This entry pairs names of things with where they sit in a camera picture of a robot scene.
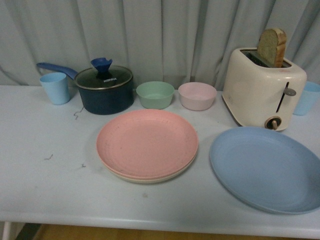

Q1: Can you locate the glass pot lid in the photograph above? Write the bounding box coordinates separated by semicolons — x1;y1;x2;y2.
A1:
74;57;133;90

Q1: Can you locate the pink plate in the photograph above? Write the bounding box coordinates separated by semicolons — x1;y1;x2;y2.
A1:
96;109;199;179

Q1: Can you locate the blue plate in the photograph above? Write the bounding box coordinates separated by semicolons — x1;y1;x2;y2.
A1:
209;127;320;215

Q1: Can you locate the dark blue saucepan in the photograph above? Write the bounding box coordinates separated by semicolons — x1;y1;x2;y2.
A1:
36;62;134;115

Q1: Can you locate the grey curtain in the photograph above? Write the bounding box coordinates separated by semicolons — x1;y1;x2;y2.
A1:
0;0;320;90

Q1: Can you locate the green bowl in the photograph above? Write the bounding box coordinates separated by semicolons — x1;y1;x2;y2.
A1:
136;81;175;110

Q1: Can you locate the cream toaster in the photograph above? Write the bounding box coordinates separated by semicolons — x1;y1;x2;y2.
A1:
222;48;307;131

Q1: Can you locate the cream plate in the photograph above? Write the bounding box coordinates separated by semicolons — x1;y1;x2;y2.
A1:
100;153;198;184

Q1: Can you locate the bread slice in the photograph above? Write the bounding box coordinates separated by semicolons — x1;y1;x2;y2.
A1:
257;28;287;68

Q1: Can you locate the pink bowl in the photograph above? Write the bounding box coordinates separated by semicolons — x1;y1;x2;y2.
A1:
178;82;218;111

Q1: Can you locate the light blue cup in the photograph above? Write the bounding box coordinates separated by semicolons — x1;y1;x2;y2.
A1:
39;72;71;105
293;81;320;116

